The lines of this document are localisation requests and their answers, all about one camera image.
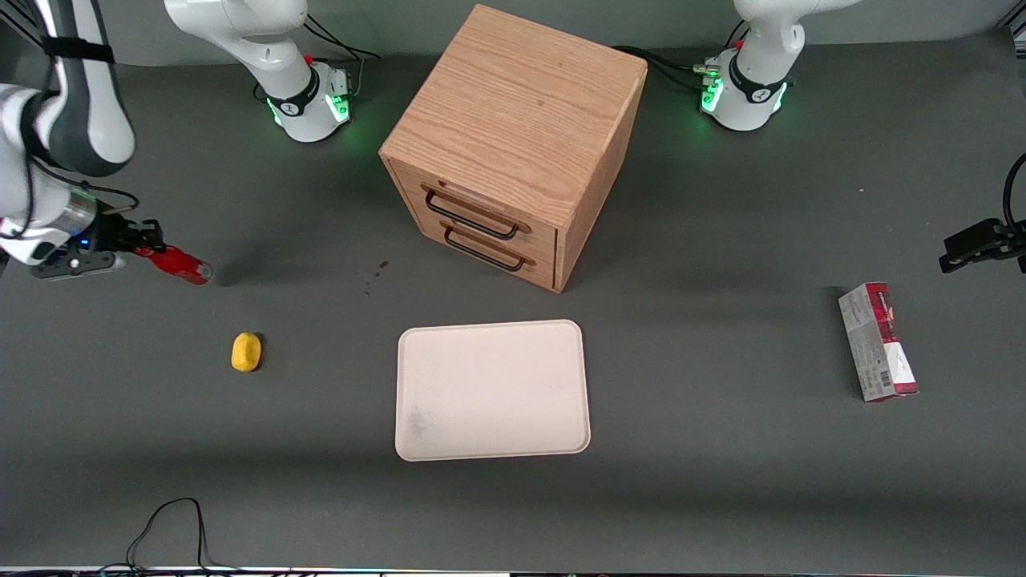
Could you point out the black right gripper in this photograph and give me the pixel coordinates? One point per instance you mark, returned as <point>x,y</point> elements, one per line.
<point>115,233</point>

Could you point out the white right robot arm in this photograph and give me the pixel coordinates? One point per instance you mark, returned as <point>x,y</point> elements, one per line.
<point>272,48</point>

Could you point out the red and grey carton box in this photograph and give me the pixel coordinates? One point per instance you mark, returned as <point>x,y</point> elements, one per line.
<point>878,340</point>

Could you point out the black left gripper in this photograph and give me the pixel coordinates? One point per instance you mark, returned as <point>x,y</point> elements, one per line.
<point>979,242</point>

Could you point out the beige plastic tray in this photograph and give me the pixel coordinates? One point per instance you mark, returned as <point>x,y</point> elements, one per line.
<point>493,390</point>

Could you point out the red coke bottle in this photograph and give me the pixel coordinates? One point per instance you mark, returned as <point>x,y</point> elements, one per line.
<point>183,264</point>

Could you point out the yellow lemon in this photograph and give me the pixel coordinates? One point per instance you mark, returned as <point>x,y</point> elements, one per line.
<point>246,353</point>

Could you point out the wooden drawer cabinet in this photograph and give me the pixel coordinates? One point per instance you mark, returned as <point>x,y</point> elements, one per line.
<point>513,120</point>

